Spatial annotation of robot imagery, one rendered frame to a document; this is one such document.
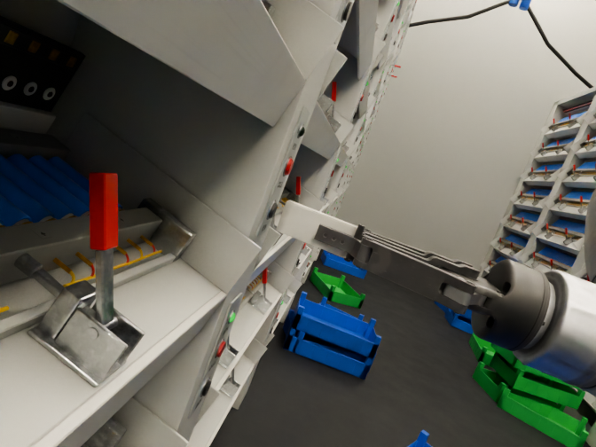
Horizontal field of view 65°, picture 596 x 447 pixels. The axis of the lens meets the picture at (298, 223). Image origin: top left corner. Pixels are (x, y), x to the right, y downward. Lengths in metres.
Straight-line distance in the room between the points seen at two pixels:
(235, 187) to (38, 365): 0.22
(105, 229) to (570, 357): 0.36
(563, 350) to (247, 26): 0.34
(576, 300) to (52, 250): 0.38
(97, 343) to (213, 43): 0.14
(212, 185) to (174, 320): 0.13
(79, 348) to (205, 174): 0.21
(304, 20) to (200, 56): 0.21
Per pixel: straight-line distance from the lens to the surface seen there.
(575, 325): 0.44
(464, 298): 0.39
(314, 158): 1.09
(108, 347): 0.24
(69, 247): 0.29
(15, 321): 0.24
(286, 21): 0.40
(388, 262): 0.40
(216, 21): 0.20
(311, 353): 1.68
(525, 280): 0.44
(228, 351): 0.70
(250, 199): 0.39
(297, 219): 0.43
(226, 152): 0.40
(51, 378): 0.24
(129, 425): 0.48
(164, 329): 0.31
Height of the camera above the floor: 0.64
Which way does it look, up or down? 8 degrees down
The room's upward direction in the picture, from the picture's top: 21 degrees clockwise
